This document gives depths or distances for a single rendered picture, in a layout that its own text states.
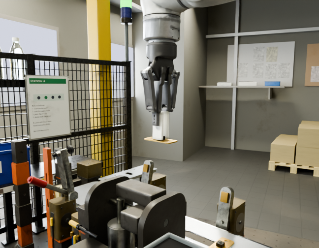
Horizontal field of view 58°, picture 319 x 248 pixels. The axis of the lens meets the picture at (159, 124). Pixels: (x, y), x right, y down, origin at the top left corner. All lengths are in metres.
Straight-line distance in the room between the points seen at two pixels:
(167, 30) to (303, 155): 4.51
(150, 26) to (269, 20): 5.83
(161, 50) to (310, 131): 4.42
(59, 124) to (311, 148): 4.14
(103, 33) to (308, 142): 3.92
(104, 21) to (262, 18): 5.00
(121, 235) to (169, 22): 0.48
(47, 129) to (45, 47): 2.47
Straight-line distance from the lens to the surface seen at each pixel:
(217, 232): 0.87
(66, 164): 0.93
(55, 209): 0.95
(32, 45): 3.79
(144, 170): 1.11
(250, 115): 6.41
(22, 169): 1.21
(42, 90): 1.50
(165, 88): 0.72
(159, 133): 0.71
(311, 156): 5.06
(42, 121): 1.51
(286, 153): 5.09
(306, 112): 6.35
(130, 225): 0.60
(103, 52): 1.76
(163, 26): 0.69
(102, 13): 1.80
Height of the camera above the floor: 1.41
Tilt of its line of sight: 8 degrees down
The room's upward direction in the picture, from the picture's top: straight up
